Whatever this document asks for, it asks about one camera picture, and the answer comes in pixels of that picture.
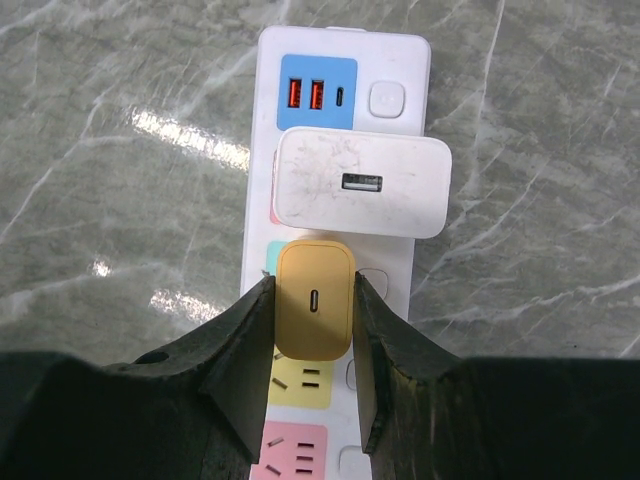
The white power strip colourful sockets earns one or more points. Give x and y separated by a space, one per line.
335 78

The white usb charger plug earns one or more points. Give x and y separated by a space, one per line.
362 182

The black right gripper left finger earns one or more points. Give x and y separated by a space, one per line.
194 408

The yellow charger plug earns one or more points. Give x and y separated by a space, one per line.
314 300

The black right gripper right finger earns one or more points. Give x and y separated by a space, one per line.
425 413

